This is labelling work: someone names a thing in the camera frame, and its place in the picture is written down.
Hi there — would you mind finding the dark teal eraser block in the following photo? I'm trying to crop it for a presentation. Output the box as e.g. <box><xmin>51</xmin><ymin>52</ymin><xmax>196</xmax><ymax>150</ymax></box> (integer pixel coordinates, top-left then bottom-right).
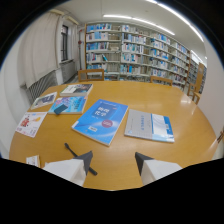
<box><xmin>53</xmin><ymin>104</ymin><xmax>69</xmax><ymax>116</ymax></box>

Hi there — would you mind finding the ceiling light strip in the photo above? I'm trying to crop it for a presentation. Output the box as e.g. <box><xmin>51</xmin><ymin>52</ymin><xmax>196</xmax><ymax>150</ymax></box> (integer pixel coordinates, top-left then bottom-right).
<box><xmin>102</xmin><ymin>13</ymin><xmax>176</xmax><ymax>37</ymax></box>
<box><xmin>145</xmin><ymin>0</ymin><xmax>205</xmax><ymax>43</ymax></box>

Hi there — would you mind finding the white curtain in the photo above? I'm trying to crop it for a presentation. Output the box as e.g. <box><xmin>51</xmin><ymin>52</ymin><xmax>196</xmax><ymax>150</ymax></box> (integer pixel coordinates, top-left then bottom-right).
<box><xmin>19</xmin><ymin>11</ymin><xmax>64</xmax><ymax>88</ymax></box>

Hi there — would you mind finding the colourful blue magazine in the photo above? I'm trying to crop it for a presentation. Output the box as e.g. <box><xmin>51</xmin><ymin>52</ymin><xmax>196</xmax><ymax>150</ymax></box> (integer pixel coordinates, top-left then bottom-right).
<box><xmin>48</xmin><ymin>95</ymin><xmax>89</xmax><ymax>115</ymax></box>

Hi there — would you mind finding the grey and blue book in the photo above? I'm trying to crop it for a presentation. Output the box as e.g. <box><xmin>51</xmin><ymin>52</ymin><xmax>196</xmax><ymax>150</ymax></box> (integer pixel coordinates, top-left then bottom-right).
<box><xmin>124</xmin><ymin>108</ymin><xmax>176</xmax><ymax>144</ymax></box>

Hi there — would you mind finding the grey picture leaflet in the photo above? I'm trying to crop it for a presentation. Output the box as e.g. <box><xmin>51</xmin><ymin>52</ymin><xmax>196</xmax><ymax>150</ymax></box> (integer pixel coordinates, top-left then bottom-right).
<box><xmin>30</xmin><ymin>91</ymin><xmax>58</xmax><ymax>111</ymax></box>

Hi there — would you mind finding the round wooden table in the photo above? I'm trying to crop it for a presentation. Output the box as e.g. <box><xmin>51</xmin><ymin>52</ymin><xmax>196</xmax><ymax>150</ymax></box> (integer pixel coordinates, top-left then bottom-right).
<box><xmin>8</xmin><ymin>80</ymin><xmax>219</xmax><ymax>192</ymax></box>

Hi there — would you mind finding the dark window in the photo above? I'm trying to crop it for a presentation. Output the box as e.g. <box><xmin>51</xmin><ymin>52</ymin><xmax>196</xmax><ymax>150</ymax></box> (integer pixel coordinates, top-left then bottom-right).
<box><xmin>60</xmin><ymin>24</ymin><xmax>69</xmax><ymax>62</ymax></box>

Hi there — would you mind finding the dark cover white book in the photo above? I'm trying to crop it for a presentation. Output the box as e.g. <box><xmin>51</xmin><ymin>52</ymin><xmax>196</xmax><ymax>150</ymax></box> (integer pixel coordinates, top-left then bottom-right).
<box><xmin>59</xmin><ymin>83</ymin><xmax>94</xmax><ymax>98</ymax></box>

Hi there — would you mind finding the white red EMS poster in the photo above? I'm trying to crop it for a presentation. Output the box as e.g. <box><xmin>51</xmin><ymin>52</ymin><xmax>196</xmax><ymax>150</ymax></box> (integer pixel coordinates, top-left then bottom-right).
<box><xmin>15</xmin><ymin>111</ymin><xmax>48</xmax><ymax>138</ymax></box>

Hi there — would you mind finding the wooden chair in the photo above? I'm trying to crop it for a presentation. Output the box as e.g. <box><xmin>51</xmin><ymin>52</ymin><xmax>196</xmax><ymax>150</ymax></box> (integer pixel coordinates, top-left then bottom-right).
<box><xmin>186</xmin><ymin>63</ymin><xmax>206</xmax><ymax>106</ymax></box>
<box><xmin>149</xmin><ymin>75</ymin><xmax>174</xmax><ymax>87</ymax></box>
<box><xmin>77</xmin><ymin>68</ymin><xmax>105</xmax><ymax>83</ymax></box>

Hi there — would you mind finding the large blue textbook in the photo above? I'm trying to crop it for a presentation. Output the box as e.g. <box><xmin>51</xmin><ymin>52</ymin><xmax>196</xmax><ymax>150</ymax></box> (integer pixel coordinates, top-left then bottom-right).
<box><xmin>71</xmin><ymin>98</ymin><xmax>129</xmax><ymax>147</ymax></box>

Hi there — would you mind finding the wall radiator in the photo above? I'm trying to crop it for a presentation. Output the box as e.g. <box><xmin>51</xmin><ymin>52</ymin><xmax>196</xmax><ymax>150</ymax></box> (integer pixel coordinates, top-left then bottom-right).
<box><xmin>20</xmin><ymin>69</ymin><xmax>59</xmax><ymax>103</ymax></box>

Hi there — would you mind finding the black pen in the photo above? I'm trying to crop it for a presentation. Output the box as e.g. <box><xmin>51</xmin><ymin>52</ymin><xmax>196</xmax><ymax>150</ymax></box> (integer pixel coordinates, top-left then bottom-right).
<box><xmin>64</xmin><ymin>142</ymin><xmax>99</xmax><ymax>176</ymax></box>

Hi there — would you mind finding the small white paper card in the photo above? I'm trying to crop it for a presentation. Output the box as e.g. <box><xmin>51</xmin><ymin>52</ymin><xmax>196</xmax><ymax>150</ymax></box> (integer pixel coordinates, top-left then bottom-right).
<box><xmin>25</xmin><ymin>154</ymin><xmax>41</xmax><ymax>168</ymax></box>

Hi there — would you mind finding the long library bookshelf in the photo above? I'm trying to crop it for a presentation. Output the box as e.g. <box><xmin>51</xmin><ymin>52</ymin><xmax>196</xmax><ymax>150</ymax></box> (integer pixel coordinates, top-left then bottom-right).
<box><xmin>83</xmin><ymin>22</ymin><xmax>192</xmax><ymax>91</ymax></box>

